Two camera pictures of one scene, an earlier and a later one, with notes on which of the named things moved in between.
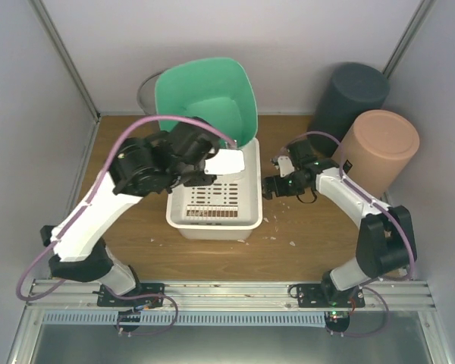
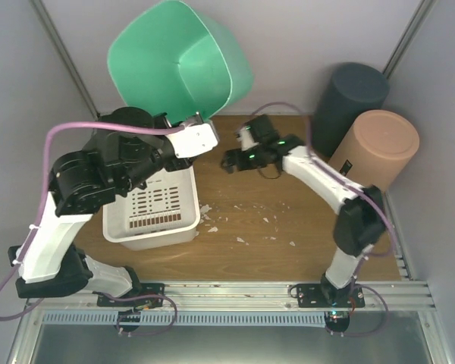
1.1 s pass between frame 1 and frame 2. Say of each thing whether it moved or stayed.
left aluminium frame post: stayed
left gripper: moved
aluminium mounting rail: stayed
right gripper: moved
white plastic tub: moved
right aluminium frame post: stayed
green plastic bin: moved
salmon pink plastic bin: stayed
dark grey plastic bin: stayed
